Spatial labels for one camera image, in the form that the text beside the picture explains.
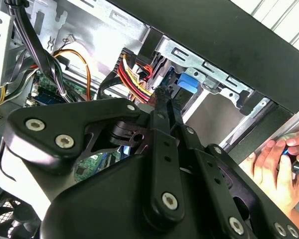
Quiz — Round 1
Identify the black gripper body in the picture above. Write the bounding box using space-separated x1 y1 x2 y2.
39 154 231 239

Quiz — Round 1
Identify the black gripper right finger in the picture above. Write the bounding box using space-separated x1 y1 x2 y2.
167 98 299 239

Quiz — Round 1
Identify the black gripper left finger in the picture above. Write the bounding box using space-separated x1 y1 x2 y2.
0 86 186 226

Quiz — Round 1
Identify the red yellow power wire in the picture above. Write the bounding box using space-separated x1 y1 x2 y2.
116 48 156 104

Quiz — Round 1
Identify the hard disk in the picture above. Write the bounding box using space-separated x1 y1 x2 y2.
163 66 200 105

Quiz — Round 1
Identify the person's left hand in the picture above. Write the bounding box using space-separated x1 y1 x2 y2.
241 139 299 213

